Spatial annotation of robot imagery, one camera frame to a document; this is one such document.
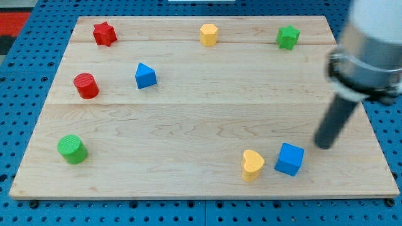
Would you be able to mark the green star block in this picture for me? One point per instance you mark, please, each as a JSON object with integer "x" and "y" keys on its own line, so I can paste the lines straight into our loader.
{"x": 287, "y": 37}

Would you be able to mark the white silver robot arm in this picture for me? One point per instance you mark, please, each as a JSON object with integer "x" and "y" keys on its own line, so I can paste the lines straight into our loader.
{"x": 366, "y": 64}

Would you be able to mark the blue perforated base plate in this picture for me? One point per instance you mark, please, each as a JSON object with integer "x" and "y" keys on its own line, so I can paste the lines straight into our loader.
{"x": 28, "y": 69}

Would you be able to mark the light wooden board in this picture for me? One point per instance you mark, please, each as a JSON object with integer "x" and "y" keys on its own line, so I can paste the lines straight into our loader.
{"x": 183, "y": 138}

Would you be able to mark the blue triangle block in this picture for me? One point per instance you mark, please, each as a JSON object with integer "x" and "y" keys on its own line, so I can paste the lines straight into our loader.
{"x": 145, "y": 76}

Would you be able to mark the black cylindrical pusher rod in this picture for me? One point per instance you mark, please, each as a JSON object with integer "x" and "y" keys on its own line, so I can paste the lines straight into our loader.
{"x": 333, "y": 122}

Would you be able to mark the yellow heart block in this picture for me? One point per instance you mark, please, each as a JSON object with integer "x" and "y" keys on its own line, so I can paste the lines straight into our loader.
{"x": 251, "y": 164}

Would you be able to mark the yellow hexagon block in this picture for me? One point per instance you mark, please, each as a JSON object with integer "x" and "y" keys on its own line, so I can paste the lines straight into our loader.
{"x": 208, "y": 34}

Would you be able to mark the blue cube block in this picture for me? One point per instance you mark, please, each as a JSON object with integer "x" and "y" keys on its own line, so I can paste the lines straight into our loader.
{"x": 290, "y": 159}

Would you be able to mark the red star block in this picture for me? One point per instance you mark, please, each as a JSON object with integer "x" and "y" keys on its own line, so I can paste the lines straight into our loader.
{"x": 104, "y": 34}

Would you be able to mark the green cylinder block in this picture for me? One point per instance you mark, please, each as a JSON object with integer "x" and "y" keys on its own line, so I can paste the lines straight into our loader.
{"x": 72, "y": 149}

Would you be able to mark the red cylinder block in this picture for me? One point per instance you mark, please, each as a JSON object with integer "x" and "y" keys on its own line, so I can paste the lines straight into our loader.
{"x": 86, "y": 85}

